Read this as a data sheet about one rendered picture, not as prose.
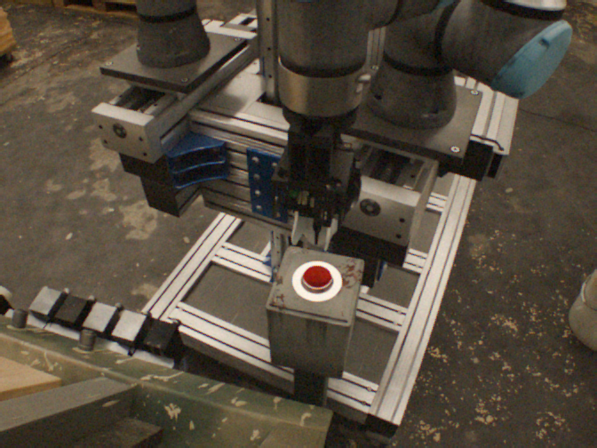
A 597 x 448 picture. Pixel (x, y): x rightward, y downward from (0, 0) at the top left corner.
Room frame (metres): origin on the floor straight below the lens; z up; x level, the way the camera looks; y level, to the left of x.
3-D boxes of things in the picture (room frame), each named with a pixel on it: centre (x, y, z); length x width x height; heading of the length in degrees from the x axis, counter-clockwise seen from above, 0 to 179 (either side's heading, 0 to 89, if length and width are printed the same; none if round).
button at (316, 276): (0.40, -0.03, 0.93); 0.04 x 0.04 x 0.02
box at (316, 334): (0.40, -0.03, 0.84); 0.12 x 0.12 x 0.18; 75
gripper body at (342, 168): (0.37, -0.02, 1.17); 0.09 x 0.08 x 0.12; 166
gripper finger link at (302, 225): (0.38, 0.00, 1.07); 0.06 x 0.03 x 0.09; 166
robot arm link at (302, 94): (0.38, -0.02, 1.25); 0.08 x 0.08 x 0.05
